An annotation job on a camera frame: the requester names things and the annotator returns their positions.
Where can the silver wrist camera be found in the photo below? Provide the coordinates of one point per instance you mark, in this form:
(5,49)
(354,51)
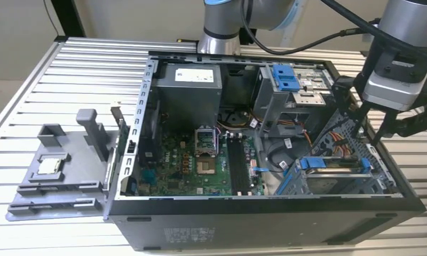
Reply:
(391,93)

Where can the grey parts rack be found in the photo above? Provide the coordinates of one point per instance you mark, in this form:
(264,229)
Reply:
(77,170)

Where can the silver CPU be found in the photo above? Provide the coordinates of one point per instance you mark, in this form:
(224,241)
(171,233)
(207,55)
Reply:
(49,166)

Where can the green motherboard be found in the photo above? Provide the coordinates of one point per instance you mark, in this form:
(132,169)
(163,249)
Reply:
(171,184)

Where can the grey power supply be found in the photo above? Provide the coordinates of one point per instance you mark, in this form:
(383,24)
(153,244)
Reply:
(188,101)

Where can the CPU socket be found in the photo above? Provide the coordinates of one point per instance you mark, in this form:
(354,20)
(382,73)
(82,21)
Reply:
(205,166)

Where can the green graphics card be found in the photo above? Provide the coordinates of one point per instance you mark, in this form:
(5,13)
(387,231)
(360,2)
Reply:
(123,136)

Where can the hard disk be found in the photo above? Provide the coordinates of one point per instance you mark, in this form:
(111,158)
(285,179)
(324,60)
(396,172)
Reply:
(312,162)

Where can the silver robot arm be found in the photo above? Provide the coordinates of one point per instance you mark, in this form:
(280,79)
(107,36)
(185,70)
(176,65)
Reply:
(220,26)

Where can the black RAM slot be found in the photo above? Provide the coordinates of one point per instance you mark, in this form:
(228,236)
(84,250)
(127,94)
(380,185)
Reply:
(241,165)
(236,165)
(232,165)
(247,165)

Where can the black case fan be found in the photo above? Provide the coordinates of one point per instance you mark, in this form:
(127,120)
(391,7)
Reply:
(149,128)

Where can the grey optical drive cage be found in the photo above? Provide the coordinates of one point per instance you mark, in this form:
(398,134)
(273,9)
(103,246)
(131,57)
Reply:
(269,106)

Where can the blue drive latch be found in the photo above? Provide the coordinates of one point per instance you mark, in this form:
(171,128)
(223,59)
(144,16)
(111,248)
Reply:
(285,77)

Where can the grey disk bay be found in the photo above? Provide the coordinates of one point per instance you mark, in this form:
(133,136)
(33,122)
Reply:
(342,175)

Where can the black metal post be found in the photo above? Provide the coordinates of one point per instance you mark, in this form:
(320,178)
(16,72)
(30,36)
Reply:
(69,18)

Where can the black PC case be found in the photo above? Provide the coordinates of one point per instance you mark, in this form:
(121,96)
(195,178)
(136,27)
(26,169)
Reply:
(235,226)

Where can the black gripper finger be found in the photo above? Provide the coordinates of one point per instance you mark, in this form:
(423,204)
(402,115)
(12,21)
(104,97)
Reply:
(412,125)
(343,90)

